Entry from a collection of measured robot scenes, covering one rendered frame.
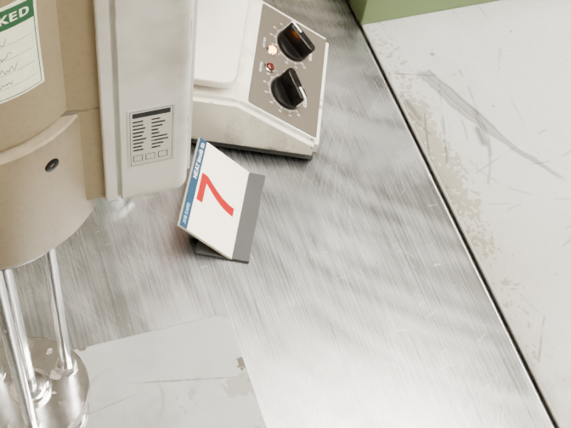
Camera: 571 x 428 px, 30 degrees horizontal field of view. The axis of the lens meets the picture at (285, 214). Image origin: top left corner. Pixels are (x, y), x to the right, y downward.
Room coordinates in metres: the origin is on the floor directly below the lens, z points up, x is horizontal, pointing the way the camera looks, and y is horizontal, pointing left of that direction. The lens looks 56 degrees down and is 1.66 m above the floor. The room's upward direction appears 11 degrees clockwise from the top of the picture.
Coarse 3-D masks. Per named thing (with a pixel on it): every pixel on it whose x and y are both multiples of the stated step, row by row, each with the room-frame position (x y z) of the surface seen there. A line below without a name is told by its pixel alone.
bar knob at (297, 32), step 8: (296, 24) 0.67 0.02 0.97; (280, 32) 0.67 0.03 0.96; (288, 32) 0.66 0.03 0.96; (296, 32) 0.66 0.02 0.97; (280, 40) 0.66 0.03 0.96; (288, 40) 0.66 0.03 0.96; (296, 40) 0.66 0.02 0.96; (304, 40) 0.66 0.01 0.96; (280, 48) 0.65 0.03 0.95; (288, 48) 0.65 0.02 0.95; (296, 48) 0.66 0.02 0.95; (304, 48) 0.65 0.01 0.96; (312, 48) 0.65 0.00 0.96; (288, 56) 0.65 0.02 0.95; (296, 56) 0.65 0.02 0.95; (304, 56) 0.65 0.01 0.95
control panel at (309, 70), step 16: (272, 16) 0.68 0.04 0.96; (272, 32) 0.66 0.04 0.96; (304, 32) 0.69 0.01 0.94; (256, 48) 0.63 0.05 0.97; (320, 48) 0.68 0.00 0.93; (256, 64) 0.62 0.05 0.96; (288, 64) 0.64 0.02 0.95; (304, 64) 0.65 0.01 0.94; (320, 64) 0.66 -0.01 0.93; (256, 80) 0.60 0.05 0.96; (272, 80) 0.61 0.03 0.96; (304, 80) 0.63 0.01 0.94; (320, 80) 0.64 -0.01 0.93; (256, 96) 0.58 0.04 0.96; (272, 96) 0.59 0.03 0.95; (272, 112) 0.58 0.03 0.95; (288, 112) 0.59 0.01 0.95; (304, 112) 0.60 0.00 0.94; (304, 128) 0.58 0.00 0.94
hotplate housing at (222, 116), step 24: (240, 72) 0.60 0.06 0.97; (216, 96) 0.57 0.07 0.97; (240, 96) 0.58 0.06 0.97; (192, 120) 0.56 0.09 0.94; (216, 120) 0.57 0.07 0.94; (240, 120) 0.57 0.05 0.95; (264, 120) 0.57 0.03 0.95; (216, 144) 0.57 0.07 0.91; (240, 144) 0.57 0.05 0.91; (264, 144) 0.57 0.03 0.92; (288, 144) 0.57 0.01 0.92; (312, 144) 0.57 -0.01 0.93
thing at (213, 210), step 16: (208, 160) 0.53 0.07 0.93; (224, 160) 0.54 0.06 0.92; (208, 176) 0.52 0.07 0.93; (224, 176) 0.53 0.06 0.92; (240, 176) 0.54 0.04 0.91; (208, 192) 0.50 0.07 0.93; (224, 192) 0.51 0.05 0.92; (192, 208) 0.48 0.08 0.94; (208, 208) 0.49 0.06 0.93; (224, 208) 0.50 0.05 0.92; (192, 224) 0.46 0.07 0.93; (208, 224) 0.47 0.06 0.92; (224, 224) 0.48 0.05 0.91; (224, 240) 0.47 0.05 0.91
